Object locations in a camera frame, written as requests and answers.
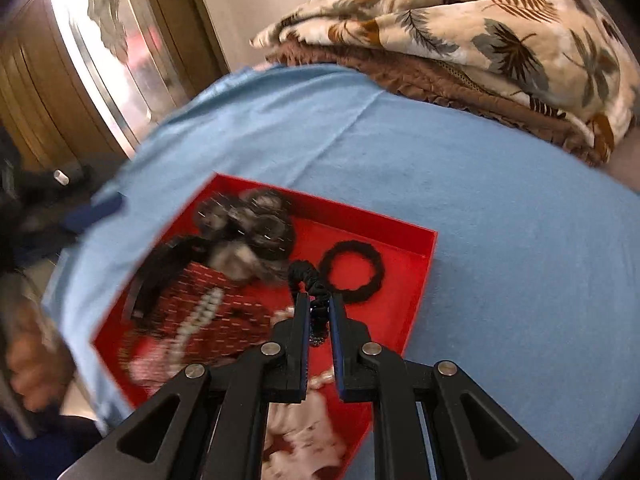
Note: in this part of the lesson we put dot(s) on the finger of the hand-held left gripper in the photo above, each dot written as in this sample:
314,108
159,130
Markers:
95,212

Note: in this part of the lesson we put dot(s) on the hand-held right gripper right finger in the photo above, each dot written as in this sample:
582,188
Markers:
337,340

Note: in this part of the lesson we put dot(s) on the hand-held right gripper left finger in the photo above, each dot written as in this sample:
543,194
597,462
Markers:
302,340

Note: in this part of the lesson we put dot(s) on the red tray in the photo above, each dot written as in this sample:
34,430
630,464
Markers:
390,280

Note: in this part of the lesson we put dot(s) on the red bow clip with pearls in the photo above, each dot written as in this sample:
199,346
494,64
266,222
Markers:
220,310

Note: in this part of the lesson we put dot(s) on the pink striped scrunchie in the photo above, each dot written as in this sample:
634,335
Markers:
150,367

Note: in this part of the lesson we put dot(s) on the person's left forearm blue sleeve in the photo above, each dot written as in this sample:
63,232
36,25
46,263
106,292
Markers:
50,450

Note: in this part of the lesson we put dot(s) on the person's left hand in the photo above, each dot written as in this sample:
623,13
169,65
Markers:
40,360

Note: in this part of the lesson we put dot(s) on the white cherry print scrunchie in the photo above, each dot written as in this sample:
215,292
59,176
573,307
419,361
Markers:
310,445

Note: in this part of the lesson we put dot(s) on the grey black scrunchie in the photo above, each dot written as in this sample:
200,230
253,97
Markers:
260,230

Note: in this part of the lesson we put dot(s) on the stained glass door panel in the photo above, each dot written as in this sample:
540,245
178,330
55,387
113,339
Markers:
110,60

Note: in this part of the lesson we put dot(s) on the blue cloth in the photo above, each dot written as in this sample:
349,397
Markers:
500,260

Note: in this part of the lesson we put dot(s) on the brown ruffled blanket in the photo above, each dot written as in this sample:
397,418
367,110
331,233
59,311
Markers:
400,75

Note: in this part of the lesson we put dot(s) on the cream leaf print blanket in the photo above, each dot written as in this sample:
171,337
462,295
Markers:
450,25

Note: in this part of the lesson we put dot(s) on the wooden door frame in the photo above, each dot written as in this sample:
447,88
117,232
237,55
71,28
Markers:
30,85

